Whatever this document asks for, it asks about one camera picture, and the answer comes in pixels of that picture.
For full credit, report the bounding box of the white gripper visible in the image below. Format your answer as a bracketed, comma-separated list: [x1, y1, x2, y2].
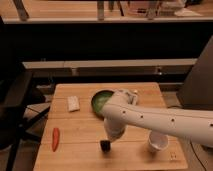
[106, 130, 124, 142]

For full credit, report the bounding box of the small black eraser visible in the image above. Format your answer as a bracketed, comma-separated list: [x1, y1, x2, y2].
[100, 140, 111, 152]

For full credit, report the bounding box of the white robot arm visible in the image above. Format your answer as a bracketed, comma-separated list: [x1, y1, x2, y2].
[100, 89, 213, 148]

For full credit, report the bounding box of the green round plate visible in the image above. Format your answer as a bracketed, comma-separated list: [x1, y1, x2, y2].
[91, 90, 114, 118]

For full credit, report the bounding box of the white plastic cup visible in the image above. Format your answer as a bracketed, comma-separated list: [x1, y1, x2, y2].
[148, 131, 169, 153]

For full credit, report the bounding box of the white rectangular sponge block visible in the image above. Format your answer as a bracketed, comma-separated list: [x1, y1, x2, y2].
[68, 96, 80, 112]

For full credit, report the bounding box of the red chili pepper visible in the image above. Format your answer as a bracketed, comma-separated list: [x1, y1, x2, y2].
[52, 128, 60, 152]

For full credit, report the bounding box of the grey monitor back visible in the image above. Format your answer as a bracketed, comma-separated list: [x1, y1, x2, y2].
[177, 45, 213, 110]

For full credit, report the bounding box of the black office chair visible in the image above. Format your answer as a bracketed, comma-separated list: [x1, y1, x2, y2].
[0, 16, 50, 171]

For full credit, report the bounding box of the black cable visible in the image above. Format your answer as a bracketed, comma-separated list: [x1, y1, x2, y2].
[166, 104, 208, 171]

